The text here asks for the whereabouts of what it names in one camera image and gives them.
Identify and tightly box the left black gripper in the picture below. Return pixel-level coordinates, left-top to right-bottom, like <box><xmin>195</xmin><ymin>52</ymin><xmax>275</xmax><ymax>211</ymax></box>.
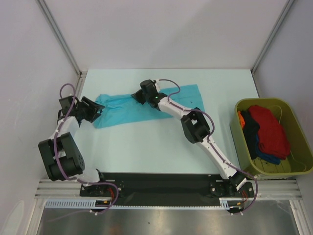
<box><xmin>75</xmin><ymin>96</ymin><xmax>105</xmax><ymax>123</ymax></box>

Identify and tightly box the turquoise t shirt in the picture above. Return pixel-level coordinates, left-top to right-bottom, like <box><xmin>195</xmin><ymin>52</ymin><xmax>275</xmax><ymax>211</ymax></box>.
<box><xmin>93</xmin><ymin>84</ymin><xmax>204</xmax><ymax>129</ymax></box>

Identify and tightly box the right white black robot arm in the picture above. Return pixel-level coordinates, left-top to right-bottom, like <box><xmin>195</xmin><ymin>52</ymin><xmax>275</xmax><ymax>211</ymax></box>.
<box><xmin>131</xmin><ymin>79</ymin><xmax>246</xmax><ymax>196</ymax></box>

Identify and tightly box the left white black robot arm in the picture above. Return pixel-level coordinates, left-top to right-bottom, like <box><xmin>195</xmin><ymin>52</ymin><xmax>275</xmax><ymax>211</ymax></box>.
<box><xmin>38</xmin><ymin>95</ymin><xmax>108</xmax><ymax>196</ymax></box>

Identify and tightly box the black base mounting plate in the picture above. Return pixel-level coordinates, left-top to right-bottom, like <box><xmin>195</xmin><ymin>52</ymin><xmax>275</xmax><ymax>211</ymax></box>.
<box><xmin>80</xmin><ymin>172</ymin><xmax>255</xmax><ymax>206</ymax></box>

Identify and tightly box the orange t shirt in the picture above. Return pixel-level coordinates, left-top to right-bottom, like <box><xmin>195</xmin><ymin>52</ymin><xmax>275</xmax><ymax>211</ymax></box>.
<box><xmin>237</xmin><ymin>111</ymin><xmax>245</xmax><ymax>129</ymax></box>

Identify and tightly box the black t shirt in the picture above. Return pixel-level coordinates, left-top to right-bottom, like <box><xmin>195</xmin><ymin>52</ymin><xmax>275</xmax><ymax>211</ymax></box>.
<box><xmin>241</xmin><ymin>110</ymin><xmax>260</xmax><ymax>160</ymax></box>

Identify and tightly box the blue t shirt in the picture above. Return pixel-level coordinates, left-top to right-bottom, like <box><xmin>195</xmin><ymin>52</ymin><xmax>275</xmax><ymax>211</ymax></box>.
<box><xmin>255</xmin><ymin>135</ymin><xmax>281</xmax><ymax>165</ymax></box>

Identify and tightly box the olive green plastic bin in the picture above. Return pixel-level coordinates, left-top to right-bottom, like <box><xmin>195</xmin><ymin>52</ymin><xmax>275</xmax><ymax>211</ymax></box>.
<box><xmin>230</xmin><ymin>98</ymin><xmax>313</xmax><ymax>180</ymax></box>

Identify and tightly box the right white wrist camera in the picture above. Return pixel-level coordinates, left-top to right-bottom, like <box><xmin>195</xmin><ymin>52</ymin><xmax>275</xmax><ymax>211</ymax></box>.
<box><xmin>153</xmin><ymin>79</ymin><xmax>160</xmax><ymax>93</ymax></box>

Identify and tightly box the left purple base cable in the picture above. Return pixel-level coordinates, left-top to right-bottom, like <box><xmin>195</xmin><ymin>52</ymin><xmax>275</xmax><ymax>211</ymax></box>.
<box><xmin>47</xmin><ymin>187</ymin><xmax>119</xmax><ymax>222</ymax></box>

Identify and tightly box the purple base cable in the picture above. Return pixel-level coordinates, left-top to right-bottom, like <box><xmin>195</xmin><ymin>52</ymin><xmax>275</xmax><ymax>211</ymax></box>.
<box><xmin>47</xmin><ymin>187</ymin><xmax>119</xmax><ymax>222</ymax></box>
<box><xmin>229</xmin><ymin>180</ymin><xmax>259</xmax><ymax>216</ymax></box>

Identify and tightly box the aluminium front rail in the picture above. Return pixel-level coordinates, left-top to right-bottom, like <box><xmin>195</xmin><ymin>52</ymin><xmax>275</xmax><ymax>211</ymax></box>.
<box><xmin>35</xmin><ymin>179</ymin><xmax>302</xmax><ymax>200</ymax></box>

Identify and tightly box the left aluminium frame post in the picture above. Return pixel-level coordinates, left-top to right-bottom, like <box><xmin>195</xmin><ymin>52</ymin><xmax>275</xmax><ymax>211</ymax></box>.
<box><xmin>35</xmin><ymin>0</ymin><xmax>82</xmax><ymax>77</ymax></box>

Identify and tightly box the aluminium frame post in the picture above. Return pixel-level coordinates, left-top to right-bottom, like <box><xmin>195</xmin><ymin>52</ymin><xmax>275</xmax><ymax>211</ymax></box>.
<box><xmin>35</xmin><ymin>0</ymin><xmax>82</xmax><ymax>77</ymax></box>
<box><xmin>250</xmin><ymin>0</ymin><xmax>296</xmax><ymax>76</ymax></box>

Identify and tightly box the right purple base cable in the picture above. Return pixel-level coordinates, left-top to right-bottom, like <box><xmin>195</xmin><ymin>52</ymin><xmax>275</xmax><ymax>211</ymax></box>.
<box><xmin>229</xmin><ymin>180</ymin><xmax>259</xmax><ymax>216</ymax></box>

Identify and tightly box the white slotted cable duct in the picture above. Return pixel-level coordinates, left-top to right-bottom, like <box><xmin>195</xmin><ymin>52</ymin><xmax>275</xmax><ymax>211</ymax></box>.
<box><xmin>45</xmin><ymin>199</ymin><xmax>239</xmax><ymax>210</ymax></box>

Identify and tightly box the right aluminium frame post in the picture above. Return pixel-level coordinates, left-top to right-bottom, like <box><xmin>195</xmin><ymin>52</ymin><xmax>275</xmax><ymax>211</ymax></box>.
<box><xmin>250</xmin><ymin>0</ymin><xmax>296</xmax><ymax>76</ymax></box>

